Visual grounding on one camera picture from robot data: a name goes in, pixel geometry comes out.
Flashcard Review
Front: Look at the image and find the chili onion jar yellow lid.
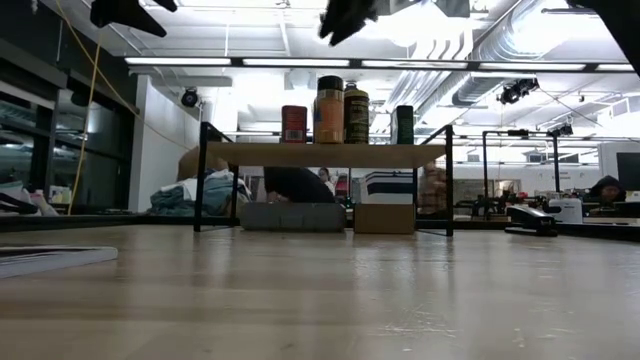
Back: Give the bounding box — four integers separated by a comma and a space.
343, 83, 370, 145

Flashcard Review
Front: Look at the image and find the orange turmeric jar black lid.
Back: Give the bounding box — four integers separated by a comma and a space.
313, 75, 346, 145

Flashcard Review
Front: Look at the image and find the green pepper tin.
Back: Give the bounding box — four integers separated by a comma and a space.
389, 104, 415, 146

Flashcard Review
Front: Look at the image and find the red patterned spice tin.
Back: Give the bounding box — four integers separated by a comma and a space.
281, 104, 309, 145

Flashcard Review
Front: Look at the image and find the wooden shelf black metal frame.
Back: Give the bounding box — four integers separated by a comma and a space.
193, 121, 455, 237

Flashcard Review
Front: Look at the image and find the white black striped machine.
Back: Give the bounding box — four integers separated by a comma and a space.
359, 171, 416, 205

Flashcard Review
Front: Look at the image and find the person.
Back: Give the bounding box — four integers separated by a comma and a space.
418, 162, 447, 216
263, 166, 337, 204
587, 174, 627, 204

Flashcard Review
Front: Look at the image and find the black track light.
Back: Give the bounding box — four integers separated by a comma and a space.
497, 77, 540, 105

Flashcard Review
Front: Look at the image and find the black metal stand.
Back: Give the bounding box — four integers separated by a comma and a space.
482, 128, 574, 201

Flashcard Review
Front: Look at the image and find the small cardboard box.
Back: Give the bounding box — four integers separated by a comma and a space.
353, 203, 416, 235

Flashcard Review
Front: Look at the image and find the teal clothes pile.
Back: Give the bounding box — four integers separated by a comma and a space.
149, 169, 251, 218

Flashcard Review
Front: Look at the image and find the blue-grey plastic case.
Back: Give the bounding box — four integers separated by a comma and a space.
239, 201, 347, 233

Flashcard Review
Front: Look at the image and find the black stapler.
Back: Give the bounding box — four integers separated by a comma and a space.
504, 204, 559, 238

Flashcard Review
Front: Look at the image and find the white box device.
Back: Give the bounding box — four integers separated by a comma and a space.
548, 198, 584, 225

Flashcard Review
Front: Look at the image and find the black monitor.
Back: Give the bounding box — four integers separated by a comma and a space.
615, 152, 640, 191

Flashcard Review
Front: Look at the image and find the yellow cable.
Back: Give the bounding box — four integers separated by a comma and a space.
54, 0, 191, 216

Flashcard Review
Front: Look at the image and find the black metal rig frame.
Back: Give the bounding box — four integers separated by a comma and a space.
0, 213, 640, 242

